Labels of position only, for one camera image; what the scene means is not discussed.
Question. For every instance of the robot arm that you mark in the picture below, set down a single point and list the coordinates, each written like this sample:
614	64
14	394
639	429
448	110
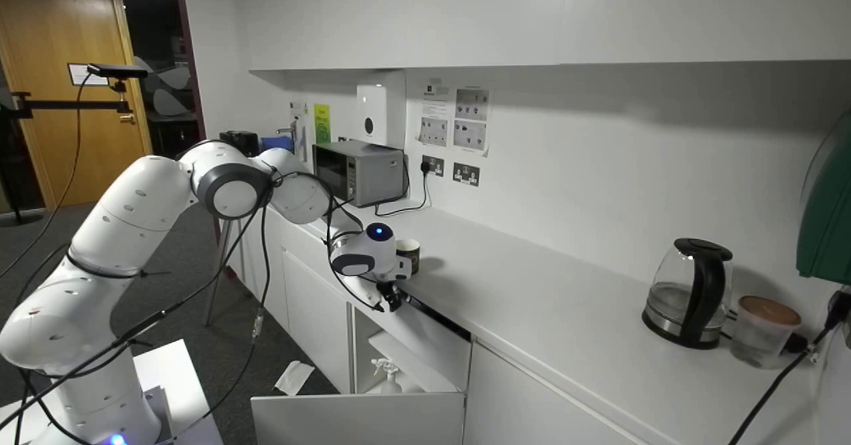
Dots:
126	225

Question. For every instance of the white paper notice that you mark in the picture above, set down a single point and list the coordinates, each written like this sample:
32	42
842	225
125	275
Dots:
471	119
435	116

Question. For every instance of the white cabinet door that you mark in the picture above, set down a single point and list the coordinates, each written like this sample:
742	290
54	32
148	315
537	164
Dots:
318	318
359	420

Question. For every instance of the white wall cabinet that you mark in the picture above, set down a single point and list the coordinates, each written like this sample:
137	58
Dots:
532	12

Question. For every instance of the white paper towel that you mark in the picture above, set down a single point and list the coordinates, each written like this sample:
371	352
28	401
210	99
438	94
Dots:
294	377

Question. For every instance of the wall socket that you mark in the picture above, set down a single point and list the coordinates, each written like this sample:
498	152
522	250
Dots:
433	165
466	174

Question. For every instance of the microwave door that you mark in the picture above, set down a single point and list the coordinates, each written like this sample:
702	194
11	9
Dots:
332	169

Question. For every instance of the green wall dispenser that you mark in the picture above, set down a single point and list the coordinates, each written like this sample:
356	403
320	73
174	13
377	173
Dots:
828	219

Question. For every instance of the tap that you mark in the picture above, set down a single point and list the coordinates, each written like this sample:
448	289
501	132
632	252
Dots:
291	132

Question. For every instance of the black mug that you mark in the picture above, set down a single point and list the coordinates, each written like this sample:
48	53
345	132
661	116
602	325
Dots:
409	253

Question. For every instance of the camera on mount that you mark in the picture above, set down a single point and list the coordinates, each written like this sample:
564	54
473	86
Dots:
113	71

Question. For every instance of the wooden door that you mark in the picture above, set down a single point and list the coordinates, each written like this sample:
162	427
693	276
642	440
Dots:
60	39

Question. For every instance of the silver microwave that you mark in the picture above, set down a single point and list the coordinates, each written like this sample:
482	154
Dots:
372	173

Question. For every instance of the white soap dispenser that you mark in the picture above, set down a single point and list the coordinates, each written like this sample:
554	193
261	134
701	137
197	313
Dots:
379	109

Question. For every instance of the white spray bottle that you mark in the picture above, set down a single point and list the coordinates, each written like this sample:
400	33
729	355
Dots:
389	377

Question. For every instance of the black appliance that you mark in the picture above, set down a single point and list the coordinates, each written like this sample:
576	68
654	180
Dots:
241	142

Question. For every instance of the green paper notice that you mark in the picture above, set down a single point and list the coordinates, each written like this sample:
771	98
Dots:
322	123

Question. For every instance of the glass electric kettle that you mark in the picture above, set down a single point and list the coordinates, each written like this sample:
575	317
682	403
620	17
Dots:
701	298

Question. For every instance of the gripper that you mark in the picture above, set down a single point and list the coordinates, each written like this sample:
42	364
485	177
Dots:
391	295

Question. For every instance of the plastic tub with brown lid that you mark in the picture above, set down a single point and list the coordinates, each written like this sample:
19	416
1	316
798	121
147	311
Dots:
764	328

